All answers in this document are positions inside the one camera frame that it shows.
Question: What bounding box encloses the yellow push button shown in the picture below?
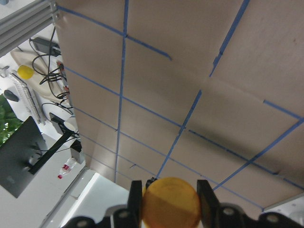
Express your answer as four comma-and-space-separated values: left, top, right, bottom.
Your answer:
141, 177, 201, 228

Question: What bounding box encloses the aluminium table edge profile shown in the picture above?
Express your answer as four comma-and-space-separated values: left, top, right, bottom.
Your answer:
0, 0, 58, 57

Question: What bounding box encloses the black monitor stand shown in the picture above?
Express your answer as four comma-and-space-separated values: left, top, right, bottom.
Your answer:
0, 116, 74, 198

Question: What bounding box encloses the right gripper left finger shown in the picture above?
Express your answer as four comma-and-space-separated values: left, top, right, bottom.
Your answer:
127, 180, 143, 228

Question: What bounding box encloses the plastic bottle red cap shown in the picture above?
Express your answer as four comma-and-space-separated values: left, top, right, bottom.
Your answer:
57, 158, 77, 179

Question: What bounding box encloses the white keyboard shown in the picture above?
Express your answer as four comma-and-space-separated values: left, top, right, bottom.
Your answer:
10, 71, 46, 125

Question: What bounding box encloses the yellow ball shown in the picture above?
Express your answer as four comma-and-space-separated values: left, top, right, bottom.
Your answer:
17, 65, 34, 80

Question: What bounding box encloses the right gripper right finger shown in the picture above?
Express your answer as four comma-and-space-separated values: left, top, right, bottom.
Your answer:
197, 180, 220, 228

